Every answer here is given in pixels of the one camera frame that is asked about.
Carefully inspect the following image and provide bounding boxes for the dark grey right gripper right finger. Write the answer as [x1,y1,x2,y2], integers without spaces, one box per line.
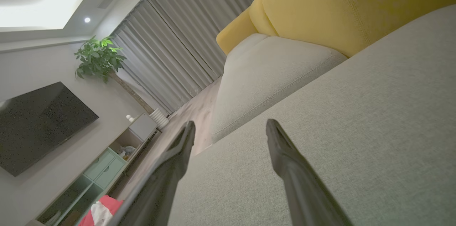
[266,119,354,226]

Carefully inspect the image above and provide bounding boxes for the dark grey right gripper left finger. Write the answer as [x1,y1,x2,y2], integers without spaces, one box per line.
[107,120,196,226]

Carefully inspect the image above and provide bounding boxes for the narrow grey sofa seat cushion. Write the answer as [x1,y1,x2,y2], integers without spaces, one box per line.
[227,33,271,60]

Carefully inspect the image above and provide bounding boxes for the wide grey sofa seat cushion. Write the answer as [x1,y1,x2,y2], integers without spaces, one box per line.
[212,35,348,143]

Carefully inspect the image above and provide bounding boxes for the grey and yellow sofa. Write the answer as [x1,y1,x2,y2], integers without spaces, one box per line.
[167,5,456,226]

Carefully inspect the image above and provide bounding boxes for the yellow sofa armrest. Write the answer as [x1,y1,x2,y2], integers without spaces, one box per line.
[216,7,258,55]

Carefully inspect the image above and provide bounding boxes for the wide yellow sofa back cushion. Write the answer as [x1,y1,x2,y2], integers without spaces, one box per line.
[262,0,456,58]

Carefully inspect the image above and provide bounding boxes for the narrow yellow sofa back cushion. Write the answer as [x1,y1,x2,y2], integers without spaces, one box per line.
[249,0,279,37]

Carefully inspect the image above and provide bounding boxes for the white and green TV cabinet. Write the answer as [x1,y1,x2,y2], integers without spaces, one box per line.
[27,113,159,226]

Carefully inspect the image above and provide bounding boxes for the small grey shelf ornament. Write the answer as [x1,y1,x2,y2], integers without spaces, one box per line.
[119,145,137,159]

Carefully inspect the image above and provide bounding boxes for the grey pleated curtain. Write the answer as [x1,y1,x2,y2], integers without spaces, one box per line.
[110,0,255,116]

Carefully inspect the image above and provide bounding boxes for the white ribbed plant pot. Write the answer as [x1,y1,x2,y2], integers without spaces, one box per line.
[149,108,170,130]

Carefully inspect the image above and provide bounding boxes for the green leafy potted tree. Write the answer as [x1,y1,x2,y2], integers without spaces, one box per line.
[74,35,156,114]

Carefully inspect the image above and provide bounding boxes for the red and white basketball jersey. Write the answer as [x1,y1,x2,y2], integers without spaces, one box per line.
[78,195,124,226]

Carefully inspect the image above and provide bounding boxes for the black flat screen television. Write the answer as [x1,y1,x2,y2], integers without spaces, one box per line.
[0,81,100,178]

